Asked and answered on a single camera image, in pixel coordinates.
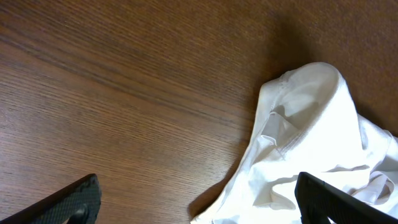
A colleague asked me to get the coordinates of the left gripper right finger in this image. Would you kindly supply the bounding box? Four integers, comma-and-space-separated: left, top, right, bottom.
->
295, 172, 397, 224

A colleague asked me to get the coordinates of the white t-shirt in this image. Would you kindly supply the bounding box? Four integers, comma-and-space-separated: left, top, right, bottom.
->
193, 63, 397, 224

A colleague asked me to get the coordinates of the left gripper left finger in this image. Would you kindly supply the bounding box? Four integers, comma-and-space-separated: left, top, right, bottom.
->
1, 174, 101, 224

